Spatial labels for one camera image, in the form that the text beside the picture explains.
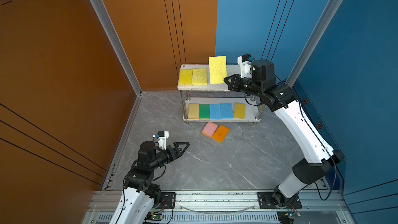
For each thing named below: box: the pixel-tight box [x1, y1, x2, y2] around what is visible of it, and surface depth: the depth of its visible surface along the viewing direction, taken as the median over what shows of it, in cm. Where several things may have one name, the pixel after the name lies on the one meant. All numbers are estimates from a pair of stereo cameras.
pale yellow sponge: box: [188, 103, 199, 120], surface depth 99 cm
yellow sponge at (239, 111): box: [233, 102, 246, 120], surface depth 100 cm
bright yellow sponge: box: [178, 68, 193, 87], surface depth 79 cm
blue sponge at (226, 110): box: [219, 102, 234, 120], surface depth 100 cm
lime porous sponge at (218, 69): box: [208, 55, 227, 85], surface depth 68 cm
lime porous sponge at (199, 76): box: [192, 67, 208, 86], surface depth 79 cm
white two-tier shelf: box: [177, 64, 263, 125], surface depth 98 cm
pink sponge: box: [201, 121, 219, 139], surface depth 98 cm
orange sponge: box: [211, 124, 231, 144], surface depth 98 cm
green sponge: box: [199, 104, 210, 119], surface depth 101 cm
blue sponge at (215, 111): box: [209, 103, 222, 120], surface depth 101 cm
